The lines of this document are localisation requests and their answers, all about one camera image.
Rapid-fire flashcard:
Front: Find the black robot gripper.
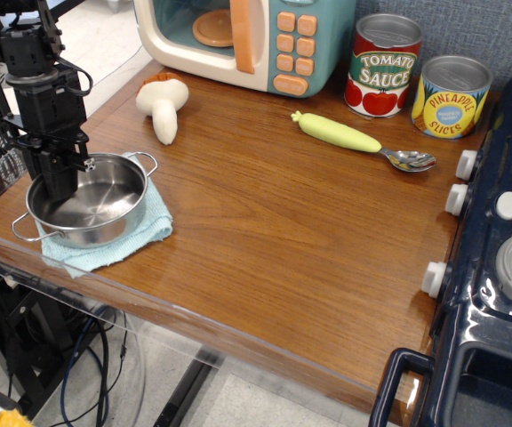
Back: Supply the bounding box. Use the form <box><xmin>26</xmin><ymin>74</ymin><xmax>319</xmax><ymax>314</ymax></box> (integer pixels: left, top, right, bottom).
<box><xmin>6</xmin><ymin>68</ymin><xmax>95</xmax><ymax>201</ymax></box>

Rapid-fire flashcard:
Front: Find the silver steel pot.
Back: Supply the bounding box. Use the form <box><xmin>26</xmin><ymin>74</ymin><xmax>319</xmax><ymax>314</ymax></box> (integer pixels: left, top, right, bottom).
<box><xmin>12</xmin><ymin>151</ymin><xmax>158</xmax><ymax>249</ymax></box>

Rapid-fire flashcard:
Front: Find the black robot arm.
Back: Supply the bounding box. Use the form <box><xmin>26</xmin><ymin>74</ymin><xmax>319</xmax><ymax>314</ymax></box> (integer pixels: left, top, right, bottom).
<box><xmin>0</xmin><ymin>1</ymin><xmax>94</xmax><ymax>201</ymax></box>

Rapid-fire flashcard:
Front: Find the light blue folded towel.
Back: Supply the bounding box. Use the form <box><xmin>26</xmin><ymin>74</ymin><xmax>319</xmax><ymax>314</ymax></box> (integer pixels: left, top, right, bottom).
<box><xmin>42</xmin><ymin>177</ymin><xmax>172</xmax><ymax>278</ymax></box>

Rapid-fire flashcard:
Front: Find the plush white mushroom toy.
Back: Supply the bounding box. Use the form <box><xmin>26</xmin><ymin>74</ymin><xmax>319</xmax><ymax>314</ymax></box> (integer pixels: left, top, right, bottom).
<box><xmin>136</xmin><ymin>72</ymin><xmax>189</xmax><ymax>145</ymax></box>

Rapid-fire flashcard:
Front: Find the black equipment rack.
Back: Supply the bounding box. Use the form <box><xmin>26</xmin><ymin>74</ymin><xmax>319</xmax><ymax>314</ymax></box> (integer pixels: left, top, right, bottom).
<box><xmin>0</xmin><ymin>276</ymin><xmax>106</xmax><ymax>418</ymax></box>

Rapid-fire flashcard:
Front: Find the clear acrylic table guard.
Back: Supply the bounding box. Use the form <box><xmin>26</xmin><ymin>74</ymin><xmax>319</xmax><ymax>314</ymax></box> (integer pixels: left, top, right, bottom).
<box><xmin>0</xmin><ymin>138</ymin><xmax>243</xmax><ymax>353</ymax></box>

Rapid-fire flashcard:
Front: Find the toy microwave teal and cream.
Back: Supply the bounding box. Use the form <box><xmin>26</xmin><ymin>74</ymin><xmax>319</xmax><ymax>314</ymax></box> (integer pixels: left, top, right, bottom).
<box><xmin>133</xmin><ymin>0</ymin><xmax>356</xmax><ymax>98</ymax></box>

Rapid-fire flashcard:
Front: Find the black metal table leg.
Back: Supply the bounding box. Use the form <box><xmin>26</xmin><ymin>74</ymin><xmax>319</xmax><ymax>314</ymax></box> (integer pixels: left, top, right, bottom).
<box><xmin>153</xmin><ymin>357</ymin><xmax>215</xmax><ymax>427</ymax></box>

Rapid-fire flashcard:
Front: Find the tomato sauce can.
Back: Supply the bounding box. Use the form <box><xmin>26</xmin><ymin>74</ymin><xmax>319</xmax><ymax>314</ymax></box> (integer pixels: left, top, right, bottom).
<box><xmin>344</xmin><ymin>13</ymin><xmax>423</xmax><ymax>117</ymax></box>

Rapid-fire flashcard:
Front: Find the white stove knob front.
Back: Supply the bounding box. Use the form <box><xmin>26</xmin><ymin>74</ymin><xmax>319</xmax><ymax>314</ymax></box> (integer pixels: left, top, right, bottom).
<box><xmin>421</xmin><ymin>262</ymin><xmax>447</xmax><ymax>299</ymax></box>

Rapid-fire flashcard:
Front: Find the white stove knob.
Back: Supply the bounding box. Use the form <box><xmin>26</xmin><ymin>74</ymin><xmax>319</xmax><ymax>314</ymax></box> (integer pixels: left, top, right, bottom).
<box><xmin>455</xmin><ymin>149</ymin><xmax>478</xmax><ymax>181</ymax></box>
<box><xmin>421</xmin><ymin>262</ymin><xmax>447</xmax><ymax>299</ymax></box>
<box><xmin>445</xmin><ymin>184</ymin><xmax>468</xmax><ymax>216</ymax></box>

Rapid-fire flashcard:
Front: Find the pineapple slices can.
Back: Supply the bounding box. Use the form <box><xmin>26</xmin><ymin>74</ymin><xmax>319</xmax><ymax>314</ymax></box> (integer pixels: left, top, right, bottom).
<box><xmin>411</xmin><ymin>55</ymin><xmax>493</xmax><ymax>140</ymax></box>

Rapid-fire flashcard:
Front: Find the white stove knob middle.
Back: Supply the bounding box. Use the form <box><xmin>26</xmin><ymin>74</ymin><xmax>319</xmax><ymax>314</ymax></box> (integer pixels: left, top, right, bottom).
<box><xmin>445</xmin><ymin>184</ymin><xmax>468</xmax><ymax>216</ymax></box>

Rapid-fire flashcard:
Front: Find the white stove knob rear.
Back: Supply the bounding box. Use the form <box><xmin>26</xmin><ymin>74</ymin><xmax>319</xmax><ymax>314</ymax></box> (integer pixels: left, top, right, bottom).
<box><xmin>455</xmin><ymin>149</ymin><xmax>478</xmax><ymax>181</ymax></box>

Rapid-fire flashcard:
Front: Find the dark blue toy stove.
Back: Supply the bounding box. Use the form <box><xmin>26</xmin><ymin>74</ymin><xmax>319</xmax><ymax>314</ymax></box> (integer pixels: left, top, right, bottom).
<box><xmin>369</xmin><ymin>79</ymin><xmax>512</xmax><ymax>426</ymax></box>

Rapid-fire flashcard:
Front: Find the black floor cable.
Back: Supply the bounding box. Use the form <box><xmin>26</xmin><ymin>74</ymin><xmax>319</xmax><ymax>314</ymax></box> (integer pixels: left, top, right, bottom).
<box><xmin>51</xmin><ymin>310</ymin><xmax>128</xmax><ymax>427</ymax></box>

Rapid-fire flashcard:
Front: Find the blue floor cable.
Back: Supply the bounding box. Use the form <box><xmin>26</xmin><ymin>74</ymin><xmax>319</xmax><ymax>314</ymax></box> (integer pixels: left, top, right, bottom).
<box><xmin>59</xmin><ymin>318</ymin><xmax>110</xmax><ymax>427</ymax></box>

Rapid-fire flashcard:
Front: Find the spoon with green handle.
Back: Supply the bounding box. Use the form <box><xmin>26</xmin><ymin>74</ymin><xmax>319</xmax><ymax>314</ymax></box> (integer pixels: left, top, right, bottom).
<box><xmin>291</xmin><ymin>111</ymin><xmax>436</xmax><ymax>173</ymax></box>

